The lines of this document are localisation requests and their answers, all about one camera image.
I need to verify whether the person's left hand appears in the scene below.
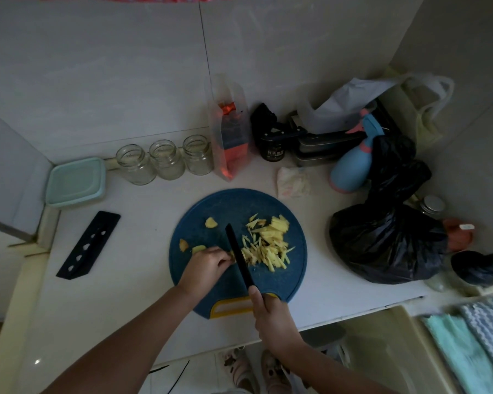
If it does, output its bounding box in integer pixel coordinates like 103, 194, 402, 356
176, 246, 236, 301

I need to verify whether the person's right hand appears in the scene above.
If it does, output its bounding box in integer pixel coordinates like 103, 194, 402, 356
248, 285, 305, 358

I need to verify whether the black kitchen knife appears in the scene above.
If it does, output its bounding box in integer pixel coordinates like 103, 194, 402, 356
225, 223, 257, 292

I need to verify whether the person's left forearm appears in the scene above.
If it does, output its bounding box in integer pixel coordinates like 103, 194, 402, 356
41, 285, 199, 394

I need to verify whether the person's right forearm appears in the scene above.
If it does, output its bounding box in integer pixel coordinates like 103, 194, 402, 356
278, 341, 397, 394

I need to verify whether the pile of ginger strips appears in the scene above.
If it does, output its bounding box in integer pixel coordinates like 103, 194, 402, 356
240, 213, 296, 272

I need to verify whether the round blue cutting board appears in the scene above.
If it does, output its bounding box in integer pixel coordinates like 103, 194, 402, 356
168, 188, 308, 320

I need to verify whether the person's pink left shoe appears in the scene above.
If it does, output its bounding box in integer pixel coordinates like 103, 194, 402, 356
223, 348, 260, 394

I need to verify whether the person's pink shoe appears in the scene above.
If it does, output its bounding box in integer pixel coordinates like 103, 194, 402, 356
260, 349, 293, 394
223, 348, 260, 394

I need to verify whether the person's pink right shoe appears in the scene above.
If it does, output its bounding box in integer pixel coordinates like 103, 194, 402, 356
260, 349, 293, 394

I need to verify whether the grey stool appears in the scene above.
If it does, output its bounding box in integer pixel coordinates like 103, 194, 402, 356
301, 323, 351, 367

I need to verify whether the crumpled white wrapper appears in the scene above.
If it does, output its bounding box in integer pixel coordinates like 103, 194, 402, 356
276, 166, 314, 200

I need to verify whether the empty glass jar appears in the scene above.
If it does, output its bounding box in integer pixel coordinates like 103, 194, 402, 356
149, 139, 186, 181
115, 144, 157, 186
182, 134, 214, 176

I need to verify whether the black labelled jar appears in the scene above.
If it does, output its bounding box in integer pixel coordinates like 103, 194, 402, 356
259, 134, 289, 163

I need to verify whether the clear bag with orange contents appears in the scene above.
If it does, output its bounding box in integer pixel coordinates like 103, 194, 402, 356
207, 73, 252, 182

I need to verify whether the black knife sheath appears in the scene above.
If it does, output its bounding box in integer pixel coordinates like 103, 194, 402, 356
56, 211, 122, 280

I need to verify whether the black plastic bag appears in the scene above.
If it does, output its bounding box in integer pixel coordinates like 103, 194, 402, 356
329, 134, 449, 285

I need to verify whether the black cloth bundle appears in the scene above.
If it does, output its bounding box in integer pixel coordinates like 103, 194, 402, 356
250, 103, 279, 138

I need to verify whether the stack of metal boxes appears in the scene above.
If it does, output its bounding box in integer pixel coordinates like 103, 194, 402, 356
287, 111, 367, 167

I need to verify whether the blue spray bottle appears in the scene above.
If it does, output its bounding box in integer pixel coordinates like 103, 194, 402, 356
328, 108, 385, 195

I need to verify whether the teal plastic container lid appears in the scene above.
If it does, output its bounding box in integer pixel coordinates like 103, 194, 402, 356
45, 157, 107, 209

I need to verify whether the small jar with silver lid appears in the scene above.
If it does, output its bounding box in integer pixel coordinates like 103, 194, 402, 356
419, 195, 445, 220

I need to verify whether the white plastic bag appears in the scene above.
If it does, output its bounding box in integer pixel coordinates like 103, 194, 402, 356
297, 73, 415, 136

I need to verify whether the teal towel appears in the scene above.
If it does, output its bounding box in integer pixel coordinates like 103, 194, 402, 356
419, 313, 493, 394

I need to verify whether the orange brown container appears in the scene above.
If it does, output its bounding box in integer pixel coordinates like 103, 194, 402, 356
442, 218, 476, 253

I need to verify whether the dark blue cloth bundle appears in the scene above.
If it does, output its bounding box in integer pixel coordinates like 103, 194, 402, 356
450, 250, 493, 287

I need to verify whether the grey striped towel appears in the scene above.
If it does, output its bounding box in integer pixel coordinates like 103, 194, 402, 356
459, 297, 493, 387

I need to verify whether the pale yellow plastic bag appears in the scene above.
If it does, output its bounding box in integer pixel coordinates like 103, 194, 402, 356
388, 69, 455, 149

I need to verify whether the black cable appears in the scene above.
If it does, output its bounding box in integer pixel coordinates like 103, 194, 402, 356
148, 359, 190, 394

